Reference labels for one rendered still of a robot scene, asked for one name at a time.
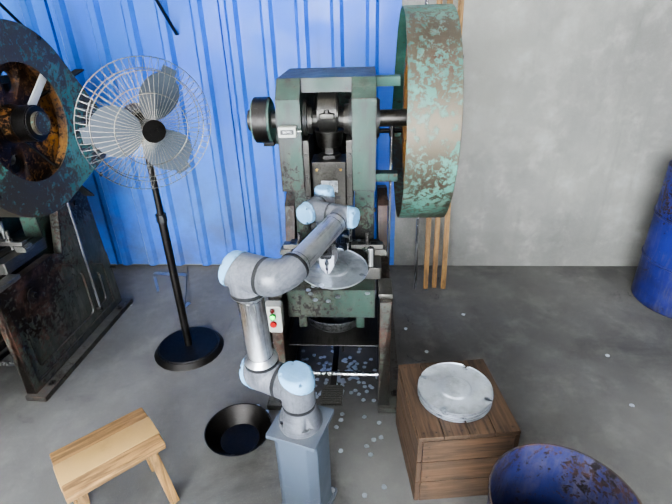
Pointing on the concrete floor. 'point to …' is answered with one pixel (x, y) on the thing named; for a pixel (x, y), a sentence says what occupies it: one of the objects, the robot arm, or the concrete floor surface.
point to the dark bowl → (237, 429)
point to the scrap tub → (555, 478)
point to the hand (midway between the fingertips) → (327, 272)
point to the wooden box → (450, 440)
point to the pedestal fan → (105, 128)
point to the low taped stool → (110, 457)
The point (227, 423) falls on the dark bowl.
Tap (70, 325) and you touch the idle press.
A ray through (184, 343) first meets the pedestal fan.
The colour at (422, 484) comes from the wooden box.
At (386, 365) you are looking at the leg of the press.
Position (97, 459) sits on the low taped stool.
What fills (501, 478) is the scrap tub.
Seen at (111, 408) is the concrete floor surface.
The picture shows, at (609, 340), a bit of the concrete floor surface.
